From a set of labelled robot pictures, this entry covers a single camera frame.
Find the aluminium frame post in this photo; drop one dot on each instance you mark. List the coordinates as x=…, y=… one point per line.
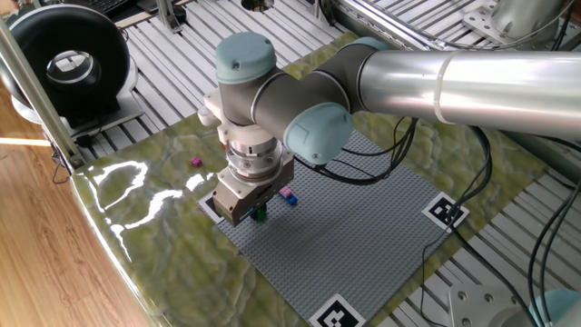
x=36, y=91

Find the silver robot mounting plate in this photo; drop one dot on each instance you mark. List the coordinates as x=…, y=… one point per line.
x=481, y=300

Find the green Lego brick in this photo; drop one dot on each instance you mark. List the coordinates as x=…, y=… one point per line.
x=261, y=215

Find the black keyboard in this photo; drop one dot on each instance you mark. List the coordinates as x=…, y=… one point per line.
x=106, y=3

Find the grey Lego baseplate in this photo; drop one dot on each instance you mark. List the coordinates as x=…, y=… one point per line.
x=345, y=236

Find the black white fiducial marker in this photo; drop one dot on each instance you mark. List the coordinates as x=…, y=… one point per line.
x=337, y=314
x=206, y=206
x=440, y=213

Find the silver Schunk gripper body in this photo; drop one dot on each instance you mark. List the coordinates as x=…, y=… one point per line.
x=245, y=200

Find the magenta small Lego brick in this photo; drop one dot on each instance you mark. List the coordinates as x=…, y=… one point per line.
x=196, y=161

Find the metal bracket stand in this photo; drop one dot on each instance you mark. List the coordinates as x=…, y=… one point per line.
x=168, y=16

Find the green marble pattern mat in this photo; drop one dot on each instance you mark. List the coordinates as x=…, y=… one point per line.
x=181, y=254

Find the blue Lego brick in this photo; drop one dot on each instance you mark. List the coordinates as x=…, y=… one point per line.
x=292, y=200

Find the pink Lego brick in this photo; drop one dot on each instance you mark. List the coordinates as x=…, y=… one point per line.
x=285, y=191

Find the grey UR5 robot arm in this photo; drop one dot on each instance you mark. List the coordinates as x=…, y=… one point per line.
x=454, y=86

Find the grey cylindrical pedestal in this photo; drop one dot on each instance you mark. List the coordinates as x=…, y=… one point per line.
x=522, y=13

